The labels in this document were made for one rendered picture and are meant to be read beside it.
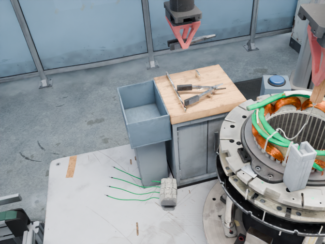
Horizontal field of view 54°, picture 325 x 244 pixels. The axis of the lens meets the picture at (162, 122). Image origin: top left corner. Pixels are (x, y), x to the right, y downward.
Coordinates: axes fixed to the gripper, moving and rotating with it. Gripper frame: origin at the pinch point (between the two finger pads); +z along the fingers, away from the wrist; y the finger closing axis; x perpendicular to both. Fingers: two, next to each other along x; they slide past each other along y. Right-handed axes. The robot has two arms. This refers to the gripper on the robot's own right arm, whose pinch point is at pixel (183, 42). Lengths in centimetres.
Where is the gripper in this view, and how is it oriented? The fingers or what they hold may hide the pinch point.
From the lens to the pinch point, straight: 82.8
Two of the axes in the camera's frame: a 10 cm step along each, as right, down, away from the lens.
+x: 9.6, -2.2, 1.5
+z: 0.7, 7.5, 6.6
